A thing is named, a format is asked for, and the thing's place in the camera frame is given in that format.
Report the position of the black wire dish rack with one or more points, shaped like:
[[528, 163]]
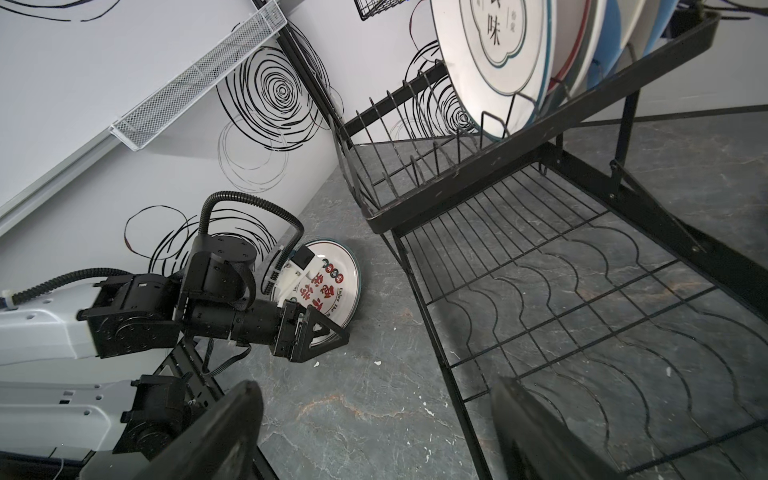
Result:
[[551, 258]]

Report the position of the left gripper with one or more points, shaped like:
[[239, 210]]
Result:
[[304, 333]]

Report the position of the white mesh wall shelf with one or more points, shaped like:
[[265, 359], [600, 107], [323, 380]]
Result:
[[146, 121]]

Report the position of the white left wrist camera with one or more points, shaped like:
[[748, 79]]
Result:
[[292, 274]]

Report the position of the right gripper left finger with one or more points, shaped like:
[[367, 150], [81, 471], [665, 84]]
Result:
[[222, 444]]

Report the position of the white plate red characters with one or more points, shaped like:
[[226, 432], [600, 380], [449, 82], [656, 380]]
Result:
[[333, 282]]

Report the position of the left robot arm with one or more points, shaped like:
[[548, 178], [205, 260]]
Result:
[[57, 430]]

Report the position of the black wire wall basket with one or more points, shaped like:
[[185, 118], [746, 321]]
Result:
[[369, 8]]

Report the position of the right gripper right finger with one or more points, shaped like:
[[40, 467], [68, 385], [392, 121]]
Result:
[[534, 444]]

